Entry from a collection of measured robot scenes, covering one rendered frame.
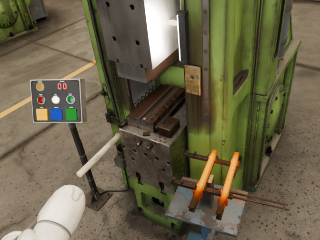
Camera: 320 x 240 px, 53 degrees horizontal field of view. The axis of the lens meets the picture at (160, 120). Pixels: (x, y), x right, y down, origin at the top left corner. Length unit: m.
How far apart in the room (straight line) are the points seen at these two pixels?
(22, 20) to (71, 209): 5.67
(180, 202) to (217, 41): 0.91
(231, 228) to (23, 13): 5.68
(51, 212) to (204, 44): 1.03
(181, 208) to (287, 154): 1.59
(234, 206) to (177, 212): 0.32
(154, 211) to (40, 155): 1.49
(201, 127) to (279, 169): 1.28
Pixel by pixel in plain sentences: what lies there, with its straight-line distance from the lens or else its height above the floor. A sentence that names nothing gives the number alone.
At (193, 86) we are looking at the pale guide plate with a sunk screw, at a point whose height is 1.23.
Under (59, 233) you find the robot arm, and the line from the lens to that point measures 1.22.
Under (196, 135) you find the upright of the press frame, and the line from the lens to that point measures 2.01.
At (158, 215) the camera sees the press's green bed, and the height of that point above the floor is 0.14.
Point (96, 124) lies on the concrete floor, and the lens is 3.71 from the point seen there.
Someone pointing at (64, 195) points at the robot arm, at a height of 1.26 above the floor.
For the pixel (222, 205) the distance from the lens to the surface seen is 1.54.
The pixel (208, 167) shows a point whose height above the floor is 0.95.
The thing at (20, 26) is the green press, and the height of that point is 0.16.
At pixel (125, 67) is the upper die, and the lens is 1.82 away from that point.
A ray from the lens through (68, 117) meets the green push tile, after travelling 2.14.
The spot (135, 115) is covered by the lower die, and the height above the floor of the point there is 0.99.
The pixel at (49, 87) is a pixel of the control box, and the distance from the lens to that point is 2.19.
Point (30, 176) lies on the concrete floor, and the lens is 3.36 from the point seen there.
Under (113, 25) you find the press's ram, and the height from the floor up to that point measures 1.58.
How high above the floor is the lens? 2.18
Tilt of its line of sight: 37 degrees down
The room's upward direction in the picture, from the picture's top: 7 degrees counter-clockwise
